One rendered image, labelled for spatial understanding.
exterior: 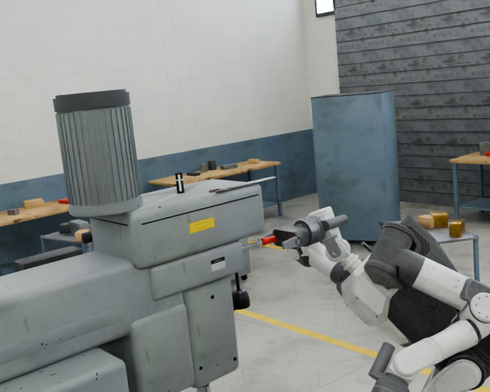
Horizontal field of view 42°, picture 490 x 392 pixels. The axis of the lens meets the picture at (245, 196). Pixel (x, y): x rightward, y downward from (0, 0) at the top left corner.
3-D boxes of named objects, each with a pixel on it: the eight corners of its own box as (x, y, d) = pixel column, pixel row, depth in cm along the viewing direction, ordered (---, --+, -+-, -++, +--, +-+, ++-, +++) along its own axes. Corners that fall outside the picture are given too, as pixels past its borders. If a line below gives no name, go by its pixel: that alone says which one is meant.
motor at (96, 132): (120, 199, 188) (106, 90, 182) (157, 204, 173) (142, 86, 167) (57, 213, 175) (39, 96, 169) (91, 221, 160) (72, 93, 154)
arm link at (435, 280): (493, 302, 177) (418, 265, 181) (510, 288, 165) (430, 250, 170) (479, 337, 172) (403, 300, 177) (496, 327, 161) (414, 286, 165)
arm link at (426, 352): (396, 385, 164) (439, 362, 166) (403, 379, 156) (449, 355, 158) (383, 362, 167) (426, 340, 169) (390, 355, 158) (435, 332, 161)
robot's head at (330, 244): (351, 253, 199) (341, 232, 200) (348, 257, 191) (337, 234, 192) (334, 262, 201) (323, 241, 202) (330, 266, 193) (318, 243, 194)
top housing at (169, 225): (216, 223, 217) (211, 176, 214) (268, 232, 197) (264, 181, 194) (92, 258, 187) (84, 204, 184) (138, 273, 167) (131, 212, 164)
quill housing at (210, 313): (204, 353, 214) (194, 262, 208) (244, 370, 198) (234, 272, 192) (156, 373, 202) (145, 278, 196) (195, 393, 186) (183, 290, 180)
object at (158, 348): (152, 363, 203) (142, 286, 198) (197, 386, 184) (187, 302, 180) (99, 386, 191) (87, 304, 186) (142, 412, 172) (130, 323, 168)
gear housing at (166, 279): (198, 258, 212) (195, 229, 210) (246, 271, 193) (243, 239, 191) (110, 287, 190) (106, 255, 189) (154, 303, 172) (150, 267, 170)
